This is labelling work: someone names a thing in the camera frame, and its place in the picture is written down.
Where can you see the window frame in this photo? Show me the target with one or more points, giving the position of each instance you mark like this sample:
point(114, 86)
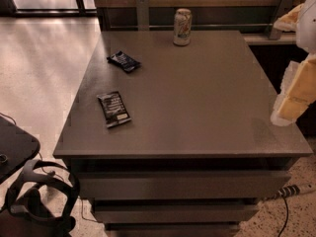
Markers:
point(48, 8)

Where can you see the black side table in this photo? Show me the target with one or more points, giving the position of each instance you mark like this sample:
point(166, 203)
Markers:
point(16, 148)

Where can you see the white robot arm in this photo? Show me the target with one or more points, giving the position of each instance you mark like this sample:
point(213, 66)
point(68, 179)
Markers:
point(306, 37)

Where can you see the grey metal bracket left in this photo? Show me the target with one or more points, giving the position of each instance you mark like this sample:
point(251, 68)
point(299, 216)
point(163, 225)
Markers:
point(142, 13)

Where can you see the grey drawer cabinet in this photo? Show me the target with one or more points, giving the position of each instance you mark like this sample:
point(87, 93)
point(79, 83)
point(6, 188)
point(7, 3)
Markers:
point(200, 150)

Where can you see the black snack packet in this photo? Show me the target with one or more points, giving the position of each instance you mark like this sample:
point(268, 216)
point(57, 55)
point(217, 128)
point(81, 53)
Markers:
point(114, 109)

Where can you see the white 7up soda can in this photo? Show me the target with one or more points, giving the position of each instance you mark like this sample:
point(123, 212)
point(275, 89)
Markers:
point(182, 27)

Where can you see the grey metal bracket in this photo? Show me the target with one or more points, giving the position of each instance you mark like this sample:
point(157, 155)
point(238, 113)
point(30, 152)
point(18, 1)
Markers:
point(142, 13)
point(283, 7)

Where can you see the grey metal bracket right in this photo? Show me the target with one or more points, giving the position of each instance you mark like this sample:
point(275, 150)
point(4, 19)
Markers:
point(283, 7)

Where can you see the dark blue snack packet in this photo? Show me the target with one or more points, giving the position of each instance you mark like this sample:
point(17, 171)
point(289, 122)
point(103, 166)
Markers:
point(123, 61)

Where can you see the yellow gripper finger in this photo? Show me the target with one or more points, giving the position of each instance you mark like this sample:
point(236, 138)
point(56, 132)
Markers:
point(297, 91)
point(291, 21)

